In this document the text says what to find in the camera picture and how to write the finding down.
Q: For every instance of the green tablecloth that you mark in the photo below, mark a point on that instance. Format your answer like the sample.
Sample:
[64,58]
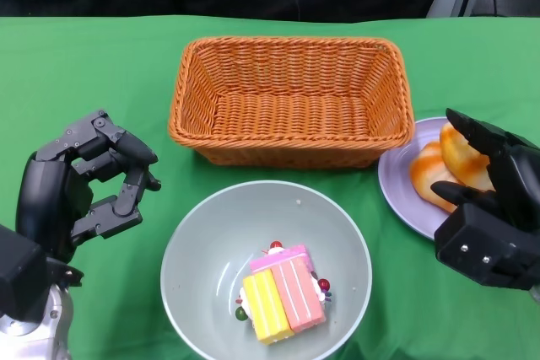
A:
[84,60]

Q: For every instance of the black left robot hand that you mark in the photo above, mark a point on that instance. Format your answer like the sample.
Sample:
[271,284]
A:
[44,200]

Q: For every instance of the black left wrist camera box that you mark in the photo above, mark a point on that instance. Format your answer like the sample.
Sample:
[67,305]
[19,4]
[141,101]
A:
[17,271]

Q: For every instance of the pink and yellow cake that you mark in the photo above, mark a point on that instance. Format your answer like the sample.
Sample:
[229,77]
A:
[287,292]

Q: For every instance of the shell shaped orange striped bread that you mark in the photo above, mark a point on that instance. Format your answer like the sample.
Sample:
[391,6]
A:
[464,157]

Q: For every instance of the lavender plate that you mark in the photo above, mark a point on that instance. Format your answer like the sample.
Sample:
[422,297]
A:
[396,183]

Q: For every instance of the orange wicker basket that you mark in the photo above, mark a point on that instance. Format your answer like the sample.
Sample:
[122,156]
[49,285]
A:
[291,124]

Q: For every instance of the round orange striped bread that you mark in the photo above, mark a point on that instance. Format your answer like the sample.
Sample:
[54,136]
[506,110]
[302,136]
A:
[424,178]

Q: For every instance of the grey-green bowl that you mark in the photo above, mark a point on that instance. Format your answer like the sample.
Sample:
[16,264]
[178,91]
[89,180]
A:
[219,229]

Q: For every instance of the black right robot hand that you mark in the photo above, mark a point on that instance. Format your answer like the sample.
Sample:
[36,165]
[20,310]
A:
[519,183]

